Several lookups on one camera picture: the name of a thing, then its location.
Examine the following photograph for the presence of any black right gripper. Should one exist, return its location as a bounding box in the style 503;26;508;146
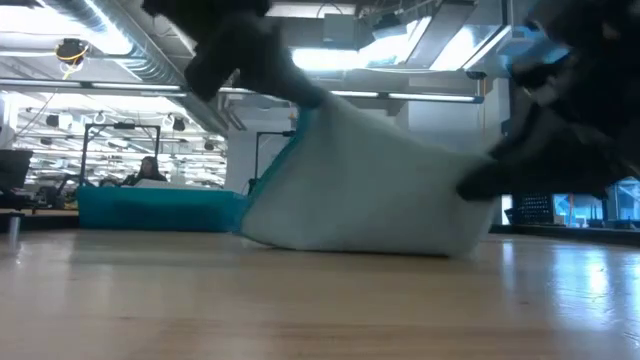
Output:
456;47;640;202

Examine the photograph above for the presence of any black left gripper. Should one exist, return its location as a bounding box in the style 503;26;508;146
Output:
183;13;330;110

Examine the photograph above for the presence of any light blue microfiber towel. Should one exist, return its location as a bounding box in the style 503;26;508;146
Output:
238;92;500;260

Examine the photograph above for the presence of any black pegboard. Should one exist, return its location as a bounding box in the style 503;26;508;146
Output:
510;192;558;227

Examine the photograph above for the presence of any grey ceiling box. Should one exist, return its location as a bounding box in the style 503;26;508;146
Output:
321;13;358;44

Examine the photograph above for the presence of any person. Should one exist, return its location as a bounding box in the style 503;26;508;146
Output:
121;155;169;188

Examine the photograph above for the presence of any blue plastic bin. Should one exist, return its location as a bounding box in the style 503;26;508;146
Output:
75;183;251;234

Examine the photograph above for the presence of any dark background monitor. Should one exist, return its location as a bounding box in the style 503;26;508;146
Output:
0;148;35;191

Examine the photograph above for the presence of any black background gantry frame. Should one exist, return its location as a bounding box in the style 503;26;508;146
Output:
254;129;297;195
79;122;162;187

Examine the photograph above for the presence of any silver ceiling duct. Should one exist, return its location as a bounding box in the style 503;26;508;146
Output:
45;0;231;135

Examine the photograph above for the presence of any yellow ceiling cable reel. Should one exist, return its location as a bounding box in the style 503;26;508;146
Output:
54;38;92;67

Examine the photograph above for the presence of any small silver post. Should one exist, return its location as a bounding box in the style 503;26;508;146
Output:
8;211;23;242

